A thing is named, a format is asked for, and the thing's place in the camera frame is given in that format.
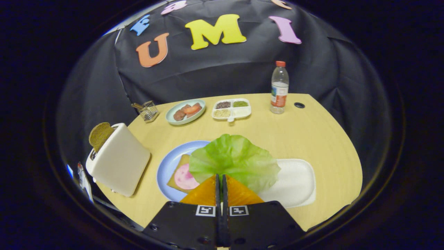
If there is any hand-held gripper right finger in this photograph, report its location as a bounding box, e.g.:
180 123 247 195
222 174 306 250

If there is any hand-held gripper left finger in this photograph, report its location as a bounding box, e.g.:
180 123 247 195
142 174 222 250

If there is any green lettuce leaf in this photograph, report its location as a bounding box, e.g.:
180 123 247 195
188 134 281 194

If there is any round brown bread slice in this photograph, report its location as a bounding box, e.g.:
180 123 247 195
88 122 115 153

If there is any pink ham slice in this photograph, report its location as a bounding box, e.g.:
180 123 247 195
174 163 200 190

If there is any white rectangular plate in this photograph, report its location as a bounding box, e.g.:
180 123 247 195
258 159 316 209

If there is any blue round plate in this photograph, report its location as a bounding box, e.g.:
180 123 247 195
156 140 212 202

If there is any square toast slice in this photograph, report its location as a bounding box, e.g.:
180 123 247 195
167 154 200 194

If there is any white toaster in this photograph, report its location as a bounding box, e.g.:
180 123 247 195
85 123 151 198

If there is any white divided condiment dish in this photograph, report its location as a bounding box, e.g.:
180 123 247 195
212 98 251 123

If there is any pale green plate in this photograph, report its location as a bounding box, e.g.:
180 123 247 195
165 99 206 125

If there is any clear bottle with red cap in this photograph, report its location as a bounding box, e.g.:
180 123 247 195
270 61 289 114

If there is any small wire basket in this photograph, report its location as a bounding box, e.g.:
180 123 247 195
131 101 159 123

